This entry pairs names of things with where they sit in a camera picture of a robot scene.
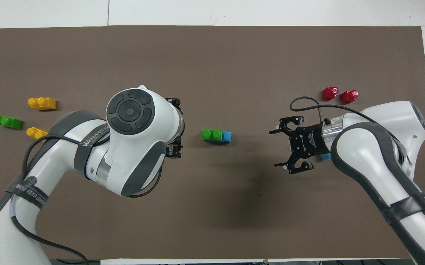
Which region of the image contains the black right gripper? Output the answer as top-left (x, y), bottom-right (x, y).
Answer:
top-left (269, 116), bottom-right (332, 175)

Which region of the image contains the green two-stud toy block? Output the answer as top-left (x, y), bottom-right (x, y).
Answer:
top-left (0, 115), bottom-right (23, 130)
top-left (201, 129), bottom-right (223, 141)

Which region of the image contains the yellow two-stud toy block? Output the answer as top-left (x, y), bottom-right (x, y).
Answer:
top-left (26, 127), bottom-right (48, 139)
top-left (28, 97), bottom-right (56, 110)

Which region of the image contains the brown table mat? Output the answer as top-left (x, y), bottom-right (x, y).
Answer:
top-left (0, 25), bottom-right (425, 260)

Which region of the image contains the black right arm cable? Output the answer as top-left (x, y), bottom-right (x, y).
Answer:
top-left (290, 96), bottom-right (400, 141)

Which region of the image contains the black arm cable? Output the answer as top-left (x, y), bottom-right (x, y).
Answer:
top-left (10, 134), bottom-right (163, 265)
top-left (290, 96), bottom-right (400, 141)

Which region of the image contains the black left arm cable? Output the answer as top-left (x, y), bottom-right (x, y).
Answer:
top-left (10, 134), bottom-right (163, 265)

